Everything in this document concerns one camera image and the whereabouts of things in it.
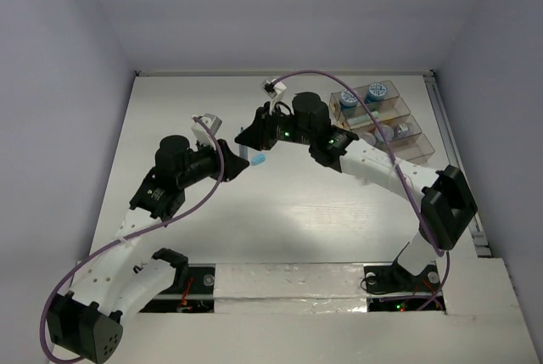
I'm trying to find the clear jar blue pins back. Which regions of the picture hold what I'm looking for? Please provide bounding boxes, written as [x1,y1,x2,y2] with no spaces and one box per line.
[376,125,395,142]

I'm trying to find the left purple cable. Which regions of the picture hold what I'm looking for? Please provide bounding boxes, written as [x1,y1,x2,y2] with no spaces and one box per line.
[39,117,226,361]

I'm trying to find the blue ink jar front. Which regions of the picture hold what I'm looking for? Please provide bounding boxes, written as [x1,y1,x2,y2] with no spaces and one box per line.
[339,90,359,110]

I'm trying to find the clear tiered organizer tray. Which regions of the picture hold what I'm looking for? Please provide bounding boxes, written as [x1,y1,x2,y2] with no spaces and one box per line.
[329,81,434,164]

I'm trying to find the light blue marker cap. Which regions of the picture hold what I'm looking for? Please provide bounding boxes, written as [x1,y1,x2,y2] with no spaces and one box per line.
[250,154,266,166]

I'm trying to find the clear jar purple pins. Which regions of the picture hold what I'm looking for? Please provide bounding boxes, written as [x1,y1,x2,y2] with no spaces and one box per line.
[362,133,377,147]
[395,122,411,139]

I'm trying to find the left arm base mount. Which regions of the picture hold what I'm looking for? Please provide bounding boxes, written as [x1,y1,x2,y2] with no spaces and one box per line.
[140,265,216,314]

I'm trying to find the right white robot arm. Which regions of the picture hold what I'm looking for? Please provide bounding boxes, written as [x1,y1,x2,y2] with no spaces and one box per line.
[235,92,478,289]

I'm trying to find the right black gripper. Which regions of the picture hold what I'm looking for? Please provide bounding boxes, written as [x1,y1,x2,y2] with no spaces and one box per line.
[235,101,315,150]

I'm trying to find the blue ink jar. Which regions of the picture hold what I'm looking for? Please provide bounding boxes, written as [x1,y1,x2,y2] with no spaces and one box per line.
[339,90,359,110]
[365,82,388,104]

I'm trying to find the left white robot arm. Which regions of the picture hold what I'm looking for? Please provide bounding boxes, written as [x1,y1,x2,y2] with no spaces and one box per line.
[43,135,249,363]

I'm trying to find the green highlighter pen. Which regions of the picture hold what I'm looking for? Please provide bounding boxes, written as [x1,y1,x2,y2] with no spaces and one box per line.
[348,115,370,126]

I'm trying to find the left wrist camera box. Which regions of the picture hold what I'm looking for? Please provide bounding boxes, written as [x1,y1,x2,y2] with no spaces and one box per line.
[191,113,222,146]

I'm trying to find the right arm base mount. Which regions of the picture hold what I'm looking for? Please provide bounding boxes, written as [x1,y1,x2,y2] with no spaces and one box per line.
[360,263,445,312]

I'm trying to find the blue ink jar back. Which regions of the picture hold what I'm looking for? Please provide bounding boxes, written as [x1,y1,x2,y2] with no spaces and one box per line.
[365,82,388,104]

